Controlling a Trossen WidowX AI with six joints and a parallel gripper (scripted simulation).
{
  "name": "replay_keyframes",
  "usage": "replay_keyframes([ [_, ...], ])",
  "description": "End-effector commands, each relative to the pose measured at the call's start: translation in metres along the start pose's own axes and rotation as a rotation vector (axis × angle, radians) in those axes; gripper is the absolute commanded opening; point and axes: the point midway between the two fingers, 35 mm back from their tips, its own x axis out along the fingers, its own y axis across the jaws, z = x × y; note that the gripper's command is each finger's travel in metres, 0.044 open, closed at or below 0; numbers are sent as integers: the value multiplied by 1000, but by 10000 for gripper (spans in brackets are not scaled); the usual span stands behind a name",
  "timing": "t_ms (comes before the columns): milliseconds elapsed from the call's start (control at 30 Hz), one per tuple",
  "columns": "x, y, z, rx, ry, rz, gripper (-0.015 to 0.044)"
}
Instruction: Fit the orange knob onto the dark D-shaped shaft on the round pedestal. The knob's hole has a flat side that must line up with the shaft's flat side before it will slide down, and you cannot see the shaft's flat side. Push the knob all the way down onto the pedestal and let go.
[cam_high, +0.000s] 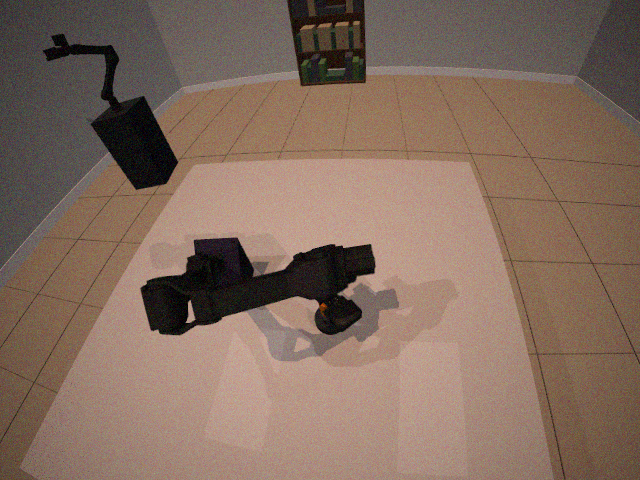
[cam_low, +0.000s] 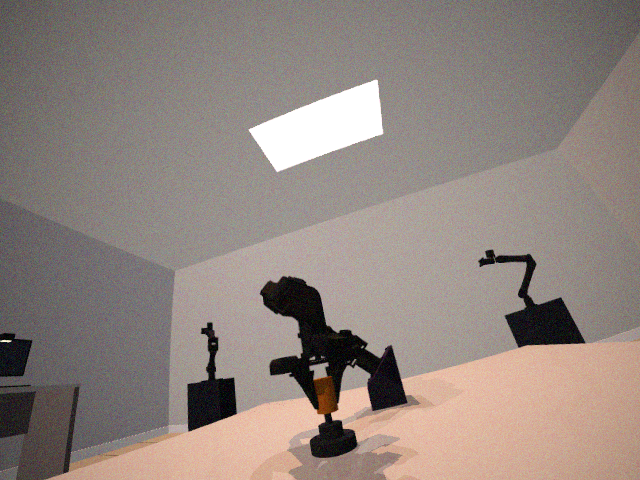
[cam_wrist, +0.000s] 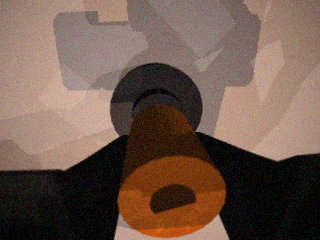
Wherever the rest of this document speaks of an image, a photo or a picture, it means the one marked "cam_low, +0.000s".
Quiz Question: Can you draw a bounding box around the orange knob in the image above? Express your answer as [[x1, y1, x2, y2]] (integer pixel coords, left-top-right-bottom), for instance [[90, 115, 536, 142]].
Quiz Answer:
[[313, 376, 339, 414]]

